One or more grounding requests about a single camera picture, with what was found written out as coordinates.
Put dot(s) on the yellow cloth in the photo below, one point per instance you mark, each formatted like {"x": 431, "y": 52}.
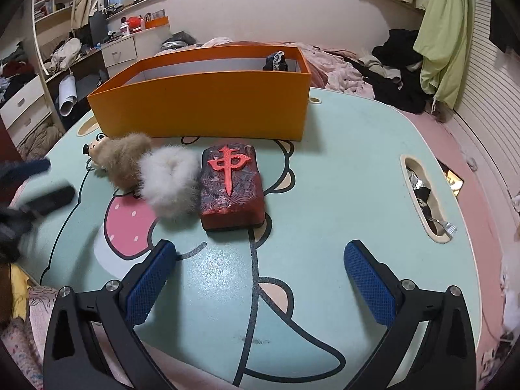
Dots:
{"x": 19, "y": 288}

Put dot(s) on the orange cardboard box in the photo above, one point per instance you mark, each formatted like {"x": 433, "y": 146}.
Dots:
{"x": 203, "y": 105}

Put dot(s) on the white bookshelf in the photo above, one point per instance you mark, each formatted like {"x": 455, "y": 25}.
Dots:
{"x": 48, "y": 16}

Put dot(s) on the small white drawer cabinet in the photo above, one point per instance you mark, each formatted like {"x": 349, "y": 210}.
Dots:
{"x": 120, "y": 53}

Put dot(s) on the small orange storage box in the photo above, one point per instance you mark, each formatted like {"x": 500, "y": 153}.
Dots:
{"x": 156, "y": 23}

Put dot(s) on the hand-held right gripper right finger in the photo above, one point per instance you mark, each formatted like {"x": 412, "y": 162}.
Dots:
{"x": 367, "y": 284}

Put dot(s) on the pink crumpled bed blanket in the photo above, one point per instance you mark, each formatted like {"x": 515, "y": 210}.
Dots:
{"x": 337, "y": 69}

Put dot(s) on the foil wrappers in desk slot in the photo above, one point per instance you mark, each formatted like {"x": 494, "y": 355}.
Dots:
{"x": 424, "y": 195}

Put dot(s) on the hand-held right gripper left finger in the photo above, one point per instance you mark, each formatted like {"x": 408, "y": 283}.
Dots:
{"x": 150, "y": 284}

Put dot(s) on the beige fluffy plush charm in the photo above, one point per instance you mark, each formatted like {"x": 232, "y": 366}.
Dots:
{"x": 122, "y": 158}

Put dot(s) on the mint cartoon print desktop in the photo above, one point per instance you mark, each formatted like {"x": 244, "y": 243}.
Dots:
{"x": 345, "y": 138}

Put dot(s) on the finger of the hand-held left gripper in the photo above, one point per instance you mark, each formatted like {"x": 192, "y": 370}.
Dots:
{"x": 48, "y": 199}
{"x": 28, "y": 168}

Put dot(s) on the grey bag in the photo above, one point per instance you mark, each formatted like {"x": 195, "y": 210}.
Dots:
{"x": 178, "y": 40}

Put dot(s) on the white fluffy scrunchie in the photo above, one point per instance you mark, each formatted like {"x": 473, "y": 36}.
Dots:
{"x": 170, "y": 183}

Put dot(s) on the light green hanging garment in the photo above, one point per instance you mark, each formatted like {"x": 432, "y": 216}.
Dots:
{"x": 443, "y": 28}

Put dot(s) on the red mahjong tile block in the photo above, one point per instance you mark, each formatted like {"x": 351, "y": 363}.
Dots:
{"x": 231, "y": 207}

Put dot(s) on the white paper roll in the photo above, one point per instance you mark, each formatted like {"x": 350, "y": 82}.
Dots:
{"x": 67, "y": 95}

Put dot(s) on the red container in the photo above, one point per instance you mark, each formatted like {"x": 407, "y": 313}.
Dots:
{"x": 134, "y": 24}

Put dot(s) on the black monitor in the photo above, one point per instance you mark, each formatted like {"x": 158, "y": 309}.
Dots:
{"x": 98, "y": 28}

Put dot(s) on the pile of black clothes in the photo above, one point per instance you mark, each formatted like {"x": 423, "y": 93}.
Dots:
{"x": 394, "y": 85}

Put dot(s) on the black cloth bundle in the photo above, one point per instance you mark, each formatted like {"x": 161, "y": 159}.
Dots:
{"x": 276, "y": 61}

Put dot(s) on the white low drawer unit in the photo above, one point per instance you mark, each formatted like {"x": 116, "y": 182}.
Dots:
{"x": 22, "y": 109}

